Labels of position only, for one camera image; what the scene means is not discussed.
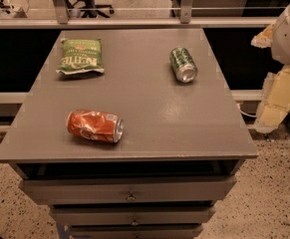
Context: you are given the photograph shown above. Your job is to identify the green soda can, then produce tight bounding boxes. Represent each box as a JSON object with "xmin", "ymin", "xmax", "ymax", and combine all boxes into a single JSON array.
[{"xmin": 169, "ymin": 47, "xmax": 197, "ymax": 83}]

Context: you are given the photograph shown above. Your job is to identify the grey drawer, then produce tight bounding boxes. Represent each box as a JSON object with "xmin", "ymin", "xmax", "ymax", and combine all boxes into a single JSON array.
[
  {"xmin": 51, "ymin": 206, "xmax": 215, "ymax": 226},
  {"xmin": 19, "ymin": 175, "xmax": 236, "ymax": 205},
  {"xmin": 70, "ymin": 225, "xmax": 202, "ymax": 239}
]

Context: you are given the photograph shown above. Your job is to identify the bottom grey drawer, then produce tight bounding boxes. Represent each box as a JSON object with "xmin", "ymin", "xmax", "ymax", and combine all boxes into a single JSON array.
[{"xmin": 70, "ymin": 225, "xmax": 202, "ymax": 239}]

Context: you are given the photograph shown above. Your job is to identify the top grey drawer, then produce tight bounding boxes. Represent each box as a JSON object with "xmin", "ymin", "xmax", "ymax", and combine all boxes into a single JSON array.
[{"xmin": 19, "ymin": 175, "xmax": 236, "ymax": 205}]

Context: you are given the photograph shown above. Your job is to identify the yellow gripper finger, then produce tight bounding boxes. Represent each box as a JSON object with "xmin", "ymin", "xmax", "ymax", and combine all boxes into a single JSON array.
[
  {"xmin": 254, "ymin": 66, "xmax": 290, "ymax": 133},
  {"xmin": 251, "ymin": 23, "xmax": 275, "ymax": 48}
]

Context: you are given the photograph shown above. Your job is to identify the middle grey drawer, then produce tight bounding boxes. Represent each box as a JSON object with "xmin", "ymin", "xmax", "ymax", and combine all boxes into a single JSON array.
[{"xmin": 51, "ymin": 206, "xmax": 215, "ymax": 226}]

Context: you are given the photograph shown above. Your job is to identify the crushed orange soda can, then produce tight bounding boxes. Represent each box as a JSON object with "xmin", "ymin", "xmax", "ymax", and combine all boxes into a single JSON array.
[{"xmin": 67, "ymin": 110, "xmax": 124, "ymax": 143}]

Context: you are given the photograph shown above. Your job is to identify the green chip bag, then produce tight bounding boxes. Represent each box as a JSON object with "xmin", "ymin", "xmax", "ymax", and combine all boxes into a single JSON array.
[{"xmin": 56, "ymin": 39, "xmax": 105, "ymax": 75}]

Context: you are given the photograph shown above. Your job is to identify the grey metal railing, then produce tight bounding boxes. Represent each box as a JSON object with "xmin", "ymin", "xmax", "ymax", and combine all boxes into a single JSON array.
[{"xmin": 0, "ymin": 0, "xmax": 288, "ymax": 29}]

